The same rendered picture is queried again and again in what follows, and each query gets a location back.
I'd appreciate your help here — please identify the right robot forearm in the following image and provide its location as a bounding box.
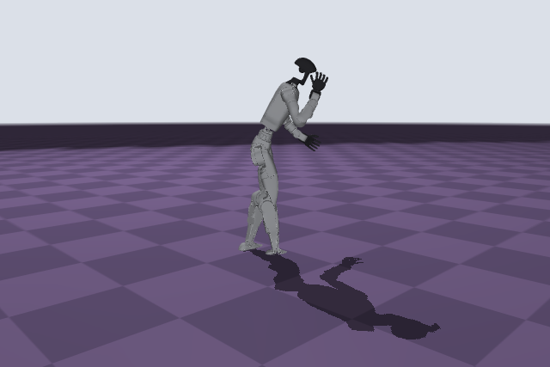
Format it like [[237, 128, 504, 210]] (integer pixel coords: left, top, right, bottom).
[[296, 92, 320, 122]]

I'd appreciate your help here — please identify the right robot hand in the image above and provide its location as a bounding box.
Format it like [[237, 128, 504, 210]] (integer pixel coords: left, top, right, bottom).
[[309, 71, 328, 100]]

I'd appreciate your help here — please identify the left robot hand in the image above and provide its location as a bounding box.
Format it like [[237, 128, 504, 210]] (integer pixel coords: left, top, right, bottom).
[[299, 132, 321, 151]]

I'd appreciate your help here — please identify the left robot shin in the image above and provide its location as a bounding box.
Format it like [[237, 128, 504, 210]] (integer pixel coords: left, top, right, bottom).
[[245, 192, 262, 246]]

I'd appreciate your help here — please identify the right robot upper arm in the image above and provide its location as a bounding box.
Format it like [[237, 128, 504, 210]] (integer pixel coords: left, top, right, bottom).
[[280, 87, 307, 127]]

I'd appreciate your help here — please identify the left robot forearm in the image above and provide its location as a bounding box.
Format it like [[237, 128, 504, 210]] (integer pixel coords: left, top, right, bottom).
[[284, 118, 307, 142]]

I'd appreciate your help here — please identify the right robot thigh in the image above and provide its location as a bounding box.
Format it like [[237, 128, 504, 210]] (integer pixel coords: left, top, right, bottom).
[[251, 145, 278, 212]]

